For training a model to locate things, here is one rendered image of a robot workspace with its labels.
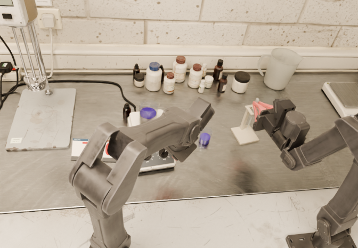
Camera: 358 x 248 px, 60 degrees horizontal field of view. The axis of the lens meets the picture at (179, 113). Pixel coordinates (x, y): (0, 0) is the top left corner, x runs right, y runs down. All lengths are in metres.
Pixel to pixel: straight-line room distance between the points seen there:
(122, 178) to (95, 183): 0.05
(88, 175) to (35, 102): 0.78
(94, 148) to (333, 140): 0.56
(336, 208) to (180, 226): 0.41
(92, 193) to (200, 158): 0.61
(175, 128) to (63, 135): 0.59
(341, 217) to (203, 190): 0.39
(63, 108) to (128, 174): 0.76
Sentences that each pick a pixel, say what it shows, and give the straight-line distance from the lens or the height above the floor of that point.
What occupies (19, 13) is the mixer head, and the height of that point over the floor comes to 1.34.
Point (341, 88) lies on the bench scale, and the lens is 1.55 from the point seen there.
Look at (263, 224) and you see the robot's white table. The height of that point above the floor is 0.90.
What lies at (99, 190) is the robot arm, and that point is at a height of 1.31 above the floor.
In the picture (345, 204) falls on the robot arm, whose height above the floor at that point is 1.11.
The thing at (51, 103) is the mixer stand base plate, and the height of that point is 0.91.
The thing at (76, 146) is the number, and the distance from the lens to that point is 1.08.
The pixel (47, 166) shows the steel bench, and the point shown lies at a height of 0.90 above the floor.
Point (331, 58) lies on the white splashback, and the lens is 1.67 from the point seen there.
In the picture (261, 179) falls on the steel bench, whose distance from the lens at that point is 1.09.
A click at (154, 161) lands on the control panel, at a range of 1.01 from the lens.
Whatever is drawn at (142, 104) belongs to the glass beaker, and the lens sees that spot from 1.02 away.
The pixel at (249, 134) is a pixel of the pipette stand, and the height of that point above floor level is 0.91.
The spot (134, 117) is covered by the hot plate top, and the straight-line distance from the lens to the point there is 1.06.
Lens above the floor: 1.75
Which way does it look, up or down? 44 degrees down
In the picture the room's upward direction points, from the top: 9 degrees clockwise
